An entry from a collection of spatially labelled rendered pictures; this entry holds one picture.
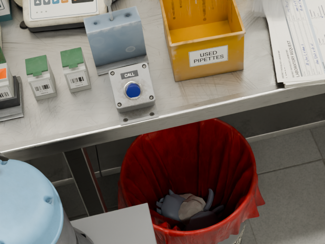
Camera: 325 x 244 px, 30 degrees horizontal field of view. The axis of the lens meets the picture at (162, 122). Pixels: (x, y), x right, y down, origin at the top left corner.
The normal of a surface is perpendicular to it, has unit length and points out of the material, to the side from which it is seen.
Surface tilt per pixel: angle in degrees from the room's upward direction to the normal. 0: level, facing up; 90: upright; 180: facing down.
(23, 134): 0
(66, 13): 25
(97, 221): 1
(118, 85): 30
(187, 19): 90
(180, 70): 90
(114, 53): 90
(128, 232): 1
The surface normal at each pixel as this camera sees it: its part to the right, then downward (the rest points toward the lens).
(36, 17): -0.07, -0.19
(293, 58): -0.10, -0.59
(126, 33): 0.24, 0.77
